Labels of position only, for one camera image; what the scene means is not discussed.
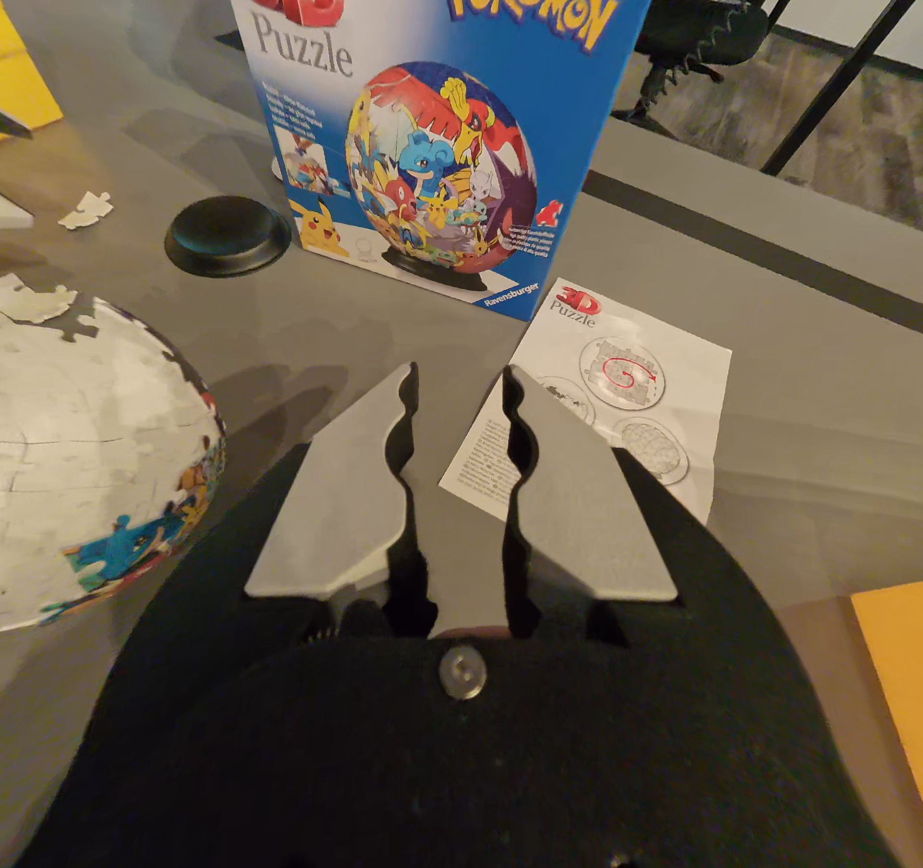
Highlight yellow mat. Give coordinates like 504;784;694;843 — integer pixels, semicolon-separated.
0;2;64;140

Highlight black round ball stand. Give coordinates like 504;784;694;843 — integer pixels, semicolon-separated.
164;196;293;277

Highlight white instruction leaflet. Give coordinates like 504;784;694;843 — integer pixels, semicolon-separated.
438;277;733;526

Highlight black office chair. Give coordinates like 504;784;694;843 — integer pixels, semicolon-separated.
613;0;801;126

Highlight black metal frame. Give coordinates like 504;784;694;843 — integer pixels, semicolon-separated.
761;0;923;176

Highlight blue puzzle box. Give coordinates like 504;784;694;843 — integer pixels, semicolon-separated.
214;0;668;322

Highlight partly built puzzle ball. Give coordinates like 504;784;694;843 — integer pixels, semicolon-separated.
0;273;228;633

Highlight yellow box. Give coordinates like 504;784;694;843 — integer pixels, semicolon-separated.
851;583;923;797

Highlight loose white puzzle pieces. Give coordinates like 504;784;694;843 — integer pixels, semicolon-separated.
58;191;115;230

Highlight colourful puzzle piece chunk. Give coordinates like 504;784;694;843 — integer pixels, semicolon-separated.
0;273;79;326

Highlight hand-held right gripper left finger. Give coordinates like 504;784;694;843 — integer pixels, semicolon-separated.
244;362;441;637

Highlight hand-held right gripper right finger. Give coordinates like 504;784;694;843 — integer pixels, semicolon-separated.
501;365;682;638

